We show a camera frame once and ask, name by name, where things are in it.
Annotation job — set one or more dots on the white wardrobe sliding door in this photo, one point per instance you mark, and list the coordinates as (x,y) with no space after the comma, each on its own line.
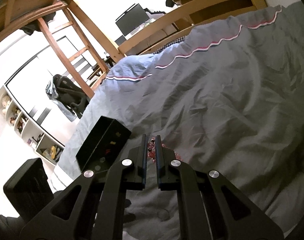
(28,84)

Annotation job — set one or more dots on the wooden bunk bed frame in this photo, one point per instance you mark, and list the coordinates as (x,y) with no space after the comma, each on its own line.
(143,31)

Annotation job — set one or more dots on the black jewelry box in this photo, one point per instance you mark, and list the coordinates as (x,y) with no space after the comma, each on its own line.
(102,145)

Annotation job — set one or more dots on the light blue shirt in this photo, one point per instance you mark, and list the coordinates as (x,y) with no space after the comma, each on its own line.
(53,95)

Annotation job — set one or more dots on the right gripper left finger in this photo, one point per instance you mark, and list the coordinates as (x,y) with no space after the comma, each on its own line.
(92,206)

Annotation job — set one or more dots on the grey duvet cover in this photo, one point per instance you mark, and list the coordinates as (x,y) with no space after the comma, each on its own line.
(230,98)

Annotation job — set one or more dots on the black office chair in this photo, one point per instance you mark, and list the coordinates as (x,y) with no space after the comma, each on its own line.
(71,94)

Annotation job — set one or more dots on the black computer monitor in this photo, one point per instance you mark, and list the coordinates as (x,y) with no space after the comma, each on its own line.
(132,18)

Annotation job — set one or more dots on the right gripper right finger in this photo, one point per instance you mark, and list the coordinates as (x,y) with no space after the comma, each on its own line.
(210,206)

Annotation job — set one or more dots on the wooden ladder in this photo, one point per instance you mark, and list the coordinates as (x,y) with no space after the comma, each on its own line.
(70,54)

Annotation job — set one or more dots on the white shelf unit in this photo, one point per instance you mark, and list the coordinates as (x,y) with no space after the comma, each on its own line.
(28,126)

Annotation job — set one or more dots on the wooden dresser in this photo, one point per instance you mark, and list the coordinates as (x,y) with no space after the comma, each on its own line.
(197,11)

